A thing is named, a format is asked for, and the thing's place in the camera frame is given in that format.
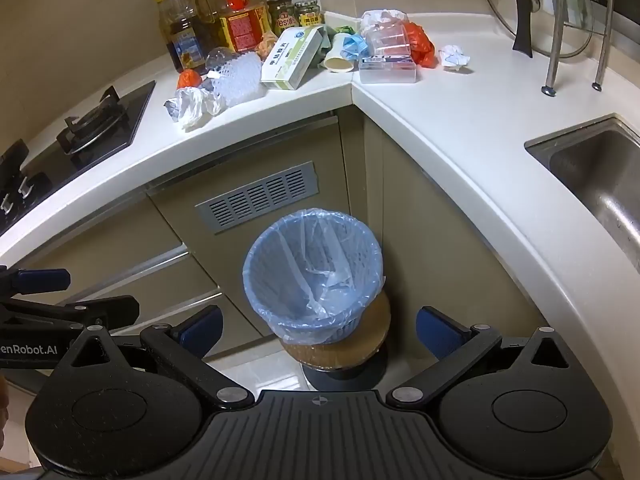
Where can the translucent blue bin liner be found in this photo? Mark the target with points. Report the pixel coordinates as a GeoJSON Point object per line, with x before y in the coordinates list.
{"type": "Point", "coordinates": [280, 270]}

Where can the white tissue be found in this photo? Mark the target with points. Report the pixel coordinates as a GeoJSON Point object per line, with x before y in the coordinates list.
{"type": "Point", "coordinates": [455, 56]}

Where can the clear plastic box with label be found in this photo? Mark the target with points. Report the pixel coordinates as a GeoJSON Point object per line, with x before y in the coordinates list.
{"type": "Point", "coordinates": [387, 71]}

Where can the glass pot lid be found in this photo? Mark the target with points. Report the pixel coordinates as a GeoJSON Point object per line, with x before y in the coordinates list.
{"type": "Point", "coordinates": [525, 20]}

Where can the white paper cup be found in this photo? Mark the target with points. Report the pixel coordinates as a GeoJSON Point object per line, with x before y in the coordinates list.
{"type": "Point", "coordinates": [337, 60]}

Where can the clear plastic container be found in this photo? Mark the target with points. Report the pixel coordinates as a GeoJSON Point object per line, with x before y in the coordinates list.
{"type": "Point", "coordinates": [387, 37]}

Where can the dark oil bottle blue label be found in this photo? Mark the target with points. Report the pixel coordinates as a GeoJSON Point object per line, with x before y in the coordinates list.
{"type": "Point", "coordinates": [187, 45]}

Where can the white green medicine box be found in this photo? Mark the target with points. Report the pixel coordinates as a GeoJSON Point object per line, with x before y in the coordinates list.
{"type": "Point", "coordinates": [290, 60]}

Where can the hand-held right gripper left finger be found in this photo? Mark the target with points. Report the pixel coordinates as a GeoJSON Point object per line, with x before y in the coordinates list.
{"type": "Point", "coordinates": [200, 330]}

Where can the round wooden stool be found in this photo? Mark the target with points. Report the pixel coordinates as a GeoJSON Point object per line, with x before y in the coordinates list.
{"type": "Point", "coordinates": [360, 345]}

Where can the white mesh plastic wastebasket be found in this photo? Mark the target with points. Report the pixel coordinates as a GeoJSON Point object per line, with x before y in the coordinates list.
{"type": "Point", "coordinates": [325, 332]}

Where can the clear plastic water bottle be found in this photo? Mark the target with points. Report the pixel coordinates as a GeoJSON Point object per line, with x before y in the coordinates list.
{"type": "Point", "coordinates": [217, 60]}

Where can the metal dish rack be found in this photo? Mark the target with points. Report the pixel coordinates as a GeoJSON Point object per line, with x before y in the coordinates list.
{"type": "Point", "coordinates": [555, 50]}

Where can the red orange plastic bag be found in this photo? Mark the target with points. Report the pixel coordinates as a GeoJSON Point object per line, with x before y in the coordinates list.
{"type": "Point", "coordinates": [422, 45]}

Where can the blue mask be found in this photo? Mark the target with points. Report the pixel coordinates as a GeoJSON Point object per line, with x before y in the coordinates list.
{"type": "Point", "coordinates": [356, 47]}

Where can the black gas stove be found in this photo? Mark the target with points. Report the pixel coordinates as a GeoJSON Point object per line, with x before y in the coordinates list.
{"type": "Point", "coordinates": [100, 125]}

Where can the stainless steel sink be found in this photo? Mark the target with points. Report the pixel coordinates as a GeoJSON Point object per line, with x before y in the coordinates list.
{"type": "Point", "coordinates": [600, 180]}

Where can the large sauce jar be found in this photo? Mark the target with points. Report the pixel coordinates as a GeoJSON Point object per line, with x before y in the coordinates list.
{"type": "Point", "coordinates": [281, 17]}

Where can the green yellow mesh net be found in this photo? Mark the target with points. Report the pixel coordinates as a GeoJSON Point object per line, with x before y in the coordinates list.
{"type": "Point", "coordinates": [344, 30]}

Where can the white foam net sleeve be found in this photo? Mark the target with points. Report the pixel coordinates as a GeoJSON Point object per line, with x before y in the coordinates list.
{"type": "Point", "coordinates": [242, 82]}

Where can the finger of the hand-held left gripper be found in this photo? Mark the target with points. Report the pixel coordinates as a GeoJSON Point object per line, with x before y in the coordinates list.
{"type": "Point", "coordinates": [100, 310]}
{"type": "Point", "coordinates": [45, 280]}

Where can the orange mesh net ball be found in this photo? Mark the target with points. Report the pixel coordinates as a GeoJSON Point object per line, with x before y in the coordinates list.
{"type": "Point", "coordinates": [189, 79]}

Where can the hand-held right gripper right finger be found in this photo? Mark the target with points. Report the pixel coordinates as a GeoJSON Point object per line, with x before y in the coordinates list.
{"type": "Point", "coordinates": [437, 332]}

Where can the small sauce jar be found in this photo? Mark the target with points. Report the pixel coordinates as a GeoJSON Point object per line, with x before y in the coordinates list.
{"type": "Point", "coordinates": [307, 15]}

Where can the grey cabinet vent grille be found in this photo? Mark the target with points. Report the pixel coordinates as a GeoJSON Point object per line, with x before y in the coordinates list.
{"type": "Point", "coordinates": [257, 197]}

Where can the tan plastic bag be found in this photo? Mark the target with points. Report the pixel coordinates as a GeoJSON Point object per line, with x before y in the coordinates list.
{"type": "Point", "coordinates": [267, 45]}

